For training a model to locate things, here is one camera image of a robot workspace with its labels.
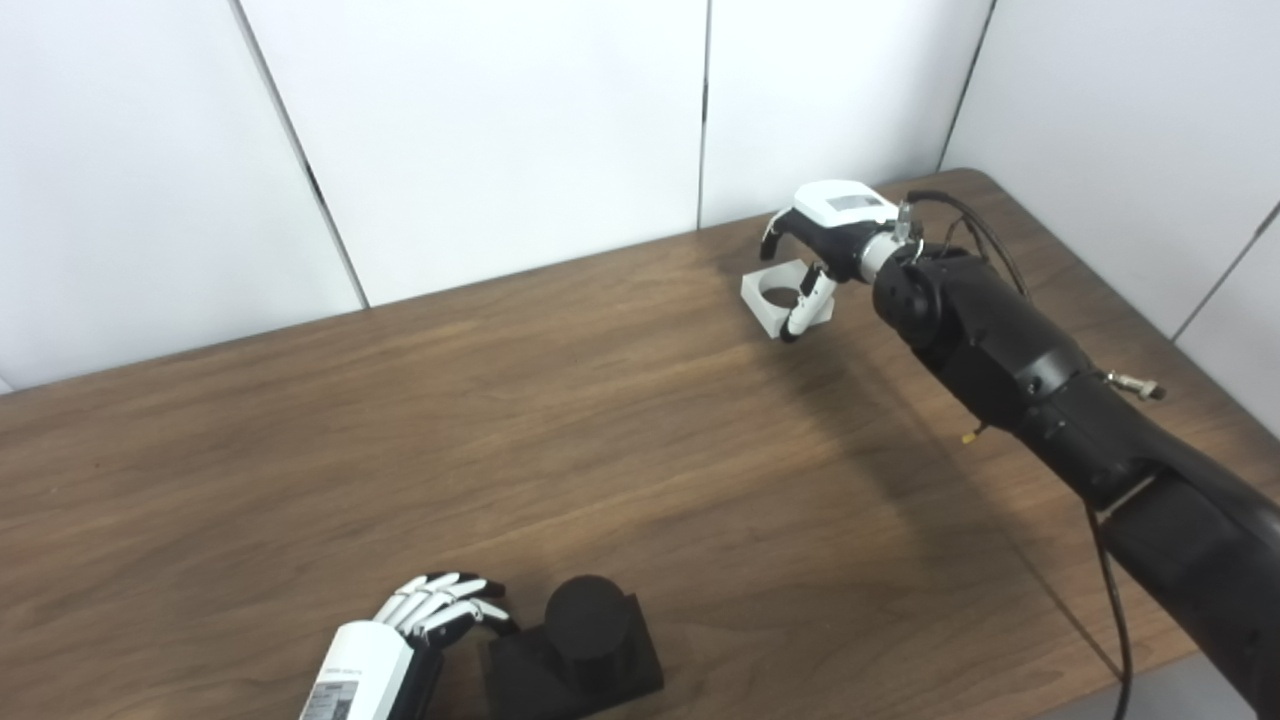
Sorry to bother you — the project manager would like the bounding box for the white square piece with hole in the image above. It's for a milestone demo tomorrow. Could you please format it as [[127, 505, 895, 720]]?
[[741, 258, 835, 341]]

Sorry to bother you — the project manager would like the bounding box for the black cylindrical peg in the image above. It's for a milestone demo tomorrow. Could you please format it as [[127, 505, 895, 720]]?
[[485, 575, 666, 720]]

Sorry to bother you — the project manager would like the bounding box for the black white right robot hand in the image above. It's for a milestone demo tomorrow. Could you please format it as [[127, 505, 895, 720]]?
[[760, 180, 906, 344]]

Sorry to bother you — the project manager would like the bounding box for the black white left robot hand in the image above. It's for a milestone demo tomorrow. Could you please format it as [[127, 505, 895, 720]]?
[[298, 572, 521, 720]]

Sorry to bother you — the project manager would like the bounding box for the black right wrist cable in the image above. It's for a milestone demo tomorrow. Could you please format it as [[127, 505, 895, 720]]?
[[903, 190, 1136, 720]]

